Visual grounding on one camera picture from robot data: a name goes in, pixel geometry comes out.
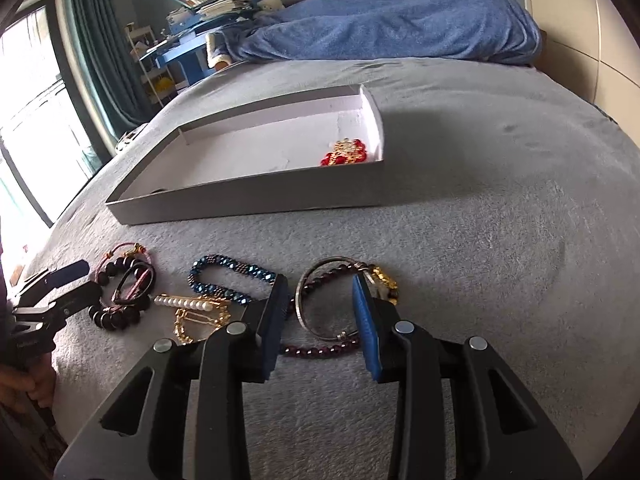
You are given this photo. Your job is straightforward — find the blue bead bracelet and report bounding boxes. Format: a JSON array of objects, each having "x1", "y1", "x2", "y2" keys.
[{"x1": 188, "y1": 255, "x2": 278, "y2": 306}]

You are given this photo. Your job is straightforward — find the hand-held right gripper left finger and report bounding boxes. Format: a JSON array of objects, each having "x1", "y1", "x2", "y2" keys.
[{"x1": 55, "y1": 274, "x2": 291, "y2": 480}]

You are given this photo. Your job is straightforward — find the white trolley cart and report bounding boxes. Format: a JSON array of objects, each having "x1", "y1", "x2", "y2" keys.
[{"x1": 125, "y1": 22, "x2": 176, "y2": 106}]

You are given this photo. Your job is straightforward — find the dark red bead bracelet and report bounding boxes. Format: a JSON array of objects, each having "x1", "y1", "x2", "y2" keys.
[{"x1": 275, "y1": 266, "x2": 401, "y2": 358}]

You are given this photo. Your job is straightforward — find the red bead gold bracelet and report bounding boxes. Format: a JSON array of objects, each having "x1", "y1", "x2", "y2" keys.
[{"x1": 320, "y1": 138, "x2": 368, "y2": 167}]

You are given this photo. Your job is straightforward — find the stack of papers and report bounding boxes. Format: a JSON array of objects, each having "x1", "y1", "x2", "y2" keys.
[{"x1": 195, "y1": 0, "x2": 256, "y2": 16}]

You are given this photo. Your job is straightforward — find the silver bangle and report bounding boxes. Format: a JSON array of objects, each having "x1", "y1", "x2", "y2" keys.
[{"x1": 295, "y1": 257, "x2": 368, "y2": 342}]

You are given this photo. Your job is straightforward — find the pink string bracelet gold charm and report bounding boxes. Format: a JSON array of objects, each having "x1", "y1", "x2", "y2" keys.
[{"x1": 96, "y1": 242, "x2": 151, "y2": 271}]

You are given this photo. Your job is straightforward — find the teal curtain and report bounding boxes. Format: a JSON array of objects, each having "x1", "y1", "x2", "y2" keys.
[{"x1": 65, "y1": 0, "x2": 151, "y2": 141}]

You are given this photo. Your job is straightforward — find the gold chain bracelet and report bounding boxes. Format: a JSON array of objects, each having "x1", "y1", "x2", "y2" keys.
[{"x1": 172, "y1": 305, "x2": 232, "y2": 345}]

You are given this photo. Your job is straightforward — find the blue desk bookshelf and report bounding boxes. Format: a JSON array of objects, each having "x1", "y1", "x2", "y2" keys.
[{"x1": 140, "y1": 0, "x2": 266, "y2": 96}]

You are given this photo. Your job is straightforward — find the beige padded headboard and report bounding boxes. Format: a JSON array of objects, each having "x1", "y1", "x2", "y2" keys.
[{"x1": 520, "y1": 0, "x2": 640, "y2": 126}]

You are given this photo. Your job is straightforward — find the grey cardboard tray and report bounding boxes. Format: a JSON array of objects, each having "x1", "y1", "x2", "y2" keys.
[{"x1": 105, "y1": 84, "x2": 386, "y2": 225}]

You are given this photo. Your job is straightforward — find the person's left hand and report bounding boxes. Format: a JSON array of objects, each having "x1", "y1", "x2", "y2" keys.
[{"x1": 0, "y1": 360, "x2": 56, "y2": 411}]

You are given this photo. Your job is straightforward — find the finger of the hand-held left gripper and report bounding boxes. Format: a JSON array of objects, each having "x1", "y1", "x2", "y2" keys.
[
  {"x1": 15, "y1": 260, "x2": 91, "y2": 302},
  {"x1": 12, "y1": 280, "x2": 104, "y2": 330}
]

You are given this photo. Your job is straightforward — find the black hair tie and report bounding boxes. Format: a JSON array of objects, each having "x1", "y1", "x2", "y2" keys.
[{"x1": 112, "y1": 261, "x2": 157, "y2": 308}]

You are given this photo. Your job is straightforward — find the black bead bracelet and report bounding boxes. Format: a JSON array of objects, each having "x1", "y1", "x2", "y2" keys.
[{"x1": 89, "y1": 255, "x2": 151, "y2": 333}]

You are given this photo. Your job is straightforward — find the blue fleece blanket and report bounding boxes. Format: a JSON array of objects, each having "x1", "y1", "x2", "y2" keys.
[{"x1": 207, "y1": 0, "x2": 543, "y2": 66}]

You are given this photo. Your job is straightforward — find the pearl hair clip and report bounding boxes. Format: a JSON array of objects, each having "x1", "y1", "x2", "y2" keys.
[{"x1": 152, "y1": 294, "x2": 226, "y2": 313}]

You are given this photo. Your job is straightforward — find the black framed window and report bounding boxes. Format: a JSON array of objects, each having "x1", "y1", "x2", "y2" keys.
[{"x1": 0, "y1": 2, "x2": 106, "y2": 231}]

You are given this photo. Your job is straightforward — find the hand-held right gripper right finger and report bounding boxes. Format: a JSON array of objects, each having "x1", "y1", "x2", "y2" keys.
[{"x1": 351, "y1": 275, "x2": 583, "y2": 480}]

